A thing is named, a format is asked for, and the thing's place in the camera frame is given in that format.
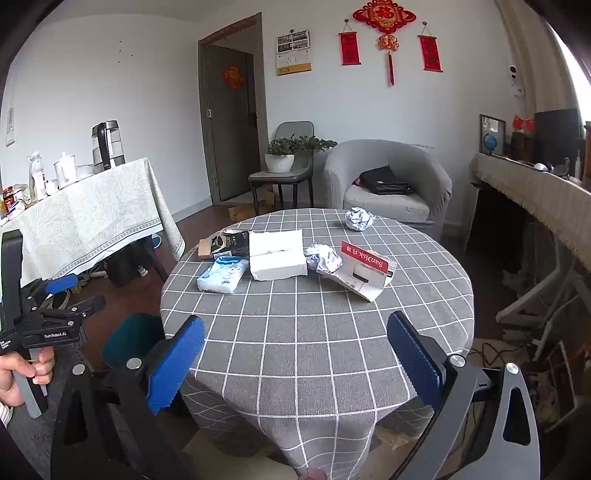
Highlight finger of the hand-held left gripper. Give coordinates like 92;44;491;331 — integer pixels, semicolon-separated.
25;274;79;305
39;295;107;324

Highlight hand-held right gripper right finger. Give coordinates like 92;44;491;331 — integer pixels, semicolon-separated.
387;311;541;480

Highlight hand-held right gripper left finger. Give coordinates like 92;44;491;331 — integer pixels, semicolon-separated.
51;315;206;480

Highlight teal trash bin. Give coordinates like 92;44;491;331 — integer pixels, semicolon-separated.
102;312;190;416

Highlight printed paper ball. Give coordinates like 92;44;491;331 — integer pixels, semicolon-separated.
305;244;343;274
345;208;376;232

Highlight person's left hand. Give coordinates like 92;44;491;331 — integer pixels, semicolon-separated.
0;346;55;408

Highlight black storage box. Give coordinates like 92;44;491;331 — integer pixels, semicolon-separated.
105;242;155;288

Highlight pale leaf-print tablecloth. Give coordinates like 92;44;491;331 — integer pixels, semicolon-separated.
0;157;186;291

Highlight blue and white tissue packet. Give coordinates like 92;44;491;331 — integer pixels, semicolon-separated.
197;256;247;294

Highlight red and white card package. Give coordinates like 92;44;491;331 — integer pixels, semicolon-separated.
318;240;398;303

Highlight grey checked tablecloth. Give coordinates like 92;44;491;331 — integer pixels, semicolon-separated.
161;209;475;478

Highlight clear plastic bottle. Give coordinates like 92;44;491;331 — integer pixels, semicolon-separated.
28;151;47;200

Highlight white jug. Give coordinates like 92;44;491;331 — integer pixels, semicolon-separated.
54;151;77;189

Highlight black crumpled packet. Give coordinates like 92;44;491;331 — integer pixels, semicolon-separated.
210;229;251;258

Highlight white cardboard box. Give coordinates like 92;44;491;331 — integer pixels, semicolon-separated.
248;229;308;282

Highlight glass electric kettle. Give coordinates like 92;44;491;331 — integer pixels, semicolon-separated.
91;120;126;175

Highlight flat cardboard on floor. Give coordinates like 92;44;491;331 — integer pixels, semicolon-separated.
228;187;275;222

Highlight grey round armchair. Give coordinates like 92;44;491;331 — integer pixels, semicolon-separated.
322;140;452;227

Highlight black bag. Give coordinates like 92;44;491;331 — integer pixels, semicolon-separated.
359;165;413;196

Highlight long desk with beige cloth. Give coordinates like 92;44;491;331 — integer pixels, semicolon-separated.
464;152;591;259

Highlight grey dining chair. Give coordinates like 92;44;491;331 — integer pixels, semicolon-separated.
248;121;315;217

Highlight grey door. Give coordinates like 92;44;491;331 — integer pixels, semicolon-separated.
198;13;269;206

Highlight potted plant in white pot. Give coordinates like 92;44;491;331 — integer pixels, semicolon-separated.
264;135;338;174

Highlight framed picture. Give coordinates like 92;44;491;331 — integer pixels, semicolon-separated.
479;114;507;158

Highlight red paper door decoration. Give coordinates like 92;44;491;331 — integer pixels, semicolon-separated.
223;65;246;90

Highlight red hanging scroll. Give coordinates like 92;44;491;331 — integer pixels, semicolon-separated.
418;22;443;73
338;19;362;66

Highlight white desk frame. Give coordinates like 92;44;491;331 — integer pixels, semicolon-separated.
495;256;591;365

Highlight white security camera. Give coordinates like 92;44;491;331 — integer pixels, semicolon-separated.
505;65;527;97

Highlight wall calendar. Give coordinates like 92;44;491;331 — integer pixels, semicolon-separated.
276;30;313;76

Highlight red knot wall ornament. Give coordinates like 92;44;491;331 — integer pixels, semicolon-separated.
353;0;417;86

